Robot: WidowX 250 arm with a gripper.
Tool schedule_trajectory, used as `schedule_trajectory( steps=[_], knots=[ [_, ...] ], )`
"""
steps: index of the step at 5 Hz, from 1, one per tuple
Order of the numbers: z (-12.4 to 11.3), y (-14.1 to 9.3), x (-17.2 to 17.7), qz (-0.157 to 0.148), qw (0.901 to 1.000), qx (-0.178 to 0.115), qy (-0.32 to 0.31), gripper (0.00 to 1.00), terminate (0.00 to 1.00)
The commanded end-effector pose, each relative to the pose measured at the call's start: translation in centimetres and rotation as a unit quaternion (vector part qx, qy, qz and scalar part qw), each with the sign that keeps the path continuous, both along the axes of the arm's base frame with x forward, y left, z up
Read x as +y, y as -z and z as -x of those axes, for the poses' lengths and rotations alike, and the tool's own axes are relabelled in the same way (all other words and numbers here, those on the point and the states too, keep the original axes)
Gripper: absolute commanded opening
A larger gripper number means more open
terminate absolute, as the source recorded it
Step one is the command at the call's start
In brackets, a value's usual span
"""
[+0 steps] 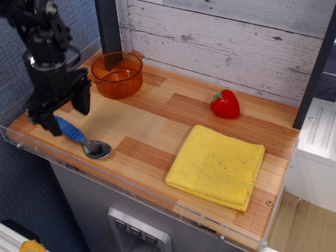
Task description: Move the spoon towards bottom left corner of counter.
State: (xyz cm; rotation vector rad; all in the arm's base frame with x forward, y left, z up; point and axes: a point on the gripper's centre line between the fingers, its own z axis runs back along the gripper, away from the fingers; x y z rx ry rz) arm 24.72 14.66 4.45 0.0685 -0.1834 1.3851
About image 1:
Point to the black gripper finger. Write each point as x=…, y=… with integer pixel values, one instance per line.
x=48, y=122
x=81, y=101

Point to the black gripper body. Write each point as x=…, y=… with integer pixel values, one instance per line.
x=54, y=85

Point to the blue-handled metal spoon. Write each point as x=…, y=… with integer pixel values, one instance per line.
x=92, y=149

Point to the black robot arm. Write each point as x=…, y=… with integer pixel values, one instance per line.
x=49, y=59

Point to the clear acrylic counter guard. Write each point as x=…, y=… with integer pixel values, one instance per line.
x=146, y=132

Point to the orange transparent plastic pot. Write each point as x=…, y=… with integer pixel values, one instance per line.
x=117, y=74

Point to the grey toy cabinet front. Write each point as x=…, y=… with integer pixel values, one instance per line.
x=90, y=198

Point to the yellow and black object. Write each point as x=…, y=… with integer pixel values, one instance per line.
x=32, y=246

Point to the silver dispenser button panel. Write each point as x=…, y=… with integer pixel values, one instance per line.
x=132, y=234

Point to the red toy strawberry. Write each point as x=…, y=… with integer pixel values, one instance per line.
x=225, y=104

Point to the yellow folded microfiber cloth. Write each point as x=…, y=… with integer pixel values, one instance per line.
x=216, y=168

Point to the white toy sink unit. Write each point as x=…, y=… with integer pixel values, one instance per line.
x=311, y=173

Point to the dark grey left post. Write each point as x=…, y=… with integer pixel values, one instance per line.
x=108, y=23

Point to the dark grey post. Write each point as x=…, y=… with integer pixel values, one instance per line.
x=108, y=23
x=317, y=71

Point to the dark grey right post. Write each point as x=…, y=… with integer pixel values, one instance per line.
x=317, y=71

